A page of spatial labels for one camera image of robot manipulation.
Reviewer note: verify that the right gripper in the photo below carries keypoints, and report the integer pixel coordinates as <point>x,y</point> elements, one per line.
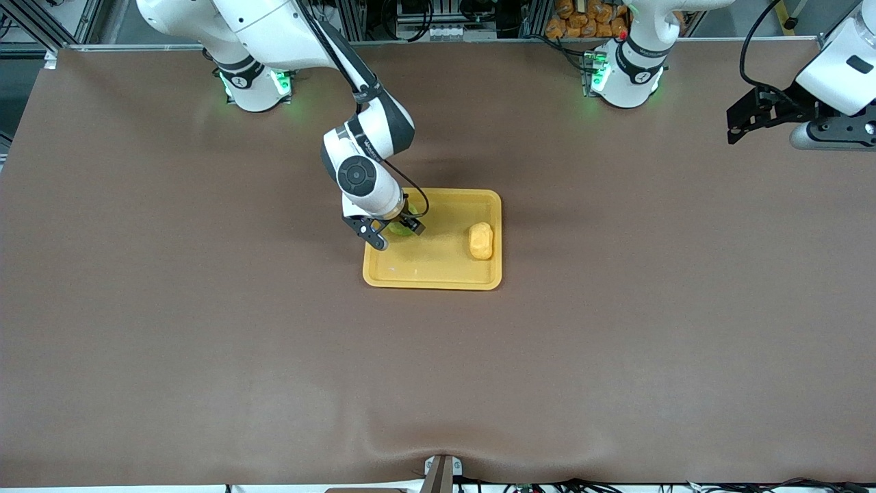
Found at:
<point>404,218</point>

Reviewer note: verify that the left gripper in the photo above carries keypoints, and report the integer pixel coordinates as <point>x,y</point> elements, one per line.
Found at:
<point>782,104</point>

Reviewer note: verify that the green apple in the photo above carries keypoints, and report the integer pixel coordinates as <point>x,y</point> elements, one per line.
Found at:
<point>399,229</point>

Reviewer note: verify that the yellow potato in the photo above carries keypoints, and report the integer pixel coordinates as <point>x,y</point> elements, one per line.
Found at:
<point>481,241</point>

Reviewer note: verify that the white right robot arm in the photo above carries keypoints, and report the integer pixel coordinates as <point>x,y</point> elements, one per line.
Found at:
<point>274,27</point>

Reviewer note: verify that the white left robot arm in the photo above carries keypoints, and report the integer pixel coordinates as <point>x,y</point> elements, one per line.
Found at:
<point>626,68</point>

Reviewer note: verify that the yellow plastic tray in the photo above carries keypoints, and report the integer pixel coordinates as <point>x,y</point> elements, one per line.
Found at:
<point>438,263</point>

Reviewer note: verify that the brown table mat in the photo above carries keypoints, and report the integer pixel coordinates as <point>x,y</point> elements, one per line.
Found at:
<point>438,370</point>

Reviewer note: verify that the pile of orange snack bags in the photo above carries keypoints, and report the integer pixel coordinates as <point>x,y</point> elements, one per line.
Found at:
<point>588,20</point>

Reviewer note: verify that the aluminium table edge rail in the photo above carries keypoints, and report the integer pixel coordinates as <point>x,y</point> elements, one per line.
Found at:
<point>479,42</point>

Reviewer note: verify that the metal table edge bracket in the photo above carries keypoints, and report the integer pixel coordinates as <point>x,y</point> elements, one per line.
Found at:
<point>443,472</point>

